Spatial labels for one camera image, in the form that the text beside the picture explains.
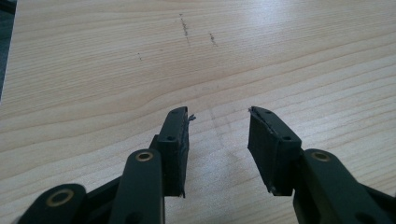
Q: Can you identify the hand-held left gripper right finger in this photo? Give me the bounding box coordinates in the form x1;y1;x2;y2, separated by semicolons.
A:
247;105;304;197

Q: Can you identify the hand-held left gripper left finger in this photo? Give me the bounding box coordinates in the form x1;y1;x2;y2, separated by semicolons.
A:
148;105;197;199

